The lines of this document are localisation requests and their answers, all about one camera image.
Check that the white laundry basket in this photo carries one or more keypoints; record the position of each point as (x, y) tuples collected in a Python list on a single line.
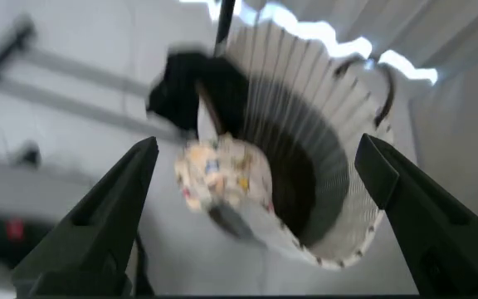
[(330, 124)]

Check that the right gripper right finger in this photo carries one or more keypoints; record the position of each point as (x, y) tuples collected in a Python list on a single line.
[(442, 232)]

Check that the white curtain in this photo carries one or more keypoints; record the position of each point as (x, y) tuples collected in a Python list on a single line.
[(388, 21)]

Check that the black garment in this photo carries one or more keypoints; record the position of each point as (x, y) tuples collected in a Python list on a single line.
[(189, 91)]

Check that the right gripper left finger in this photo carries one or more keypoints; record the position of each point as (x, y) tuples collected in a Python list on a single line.
[(94, 232)]

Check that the cream printed garment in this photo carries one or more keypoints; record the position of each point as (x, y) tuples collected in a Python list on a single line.
[(222, 174)]

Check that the black clothes rack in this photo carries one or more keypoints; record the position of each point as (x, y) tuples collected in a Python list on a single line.
[(224, 21)]

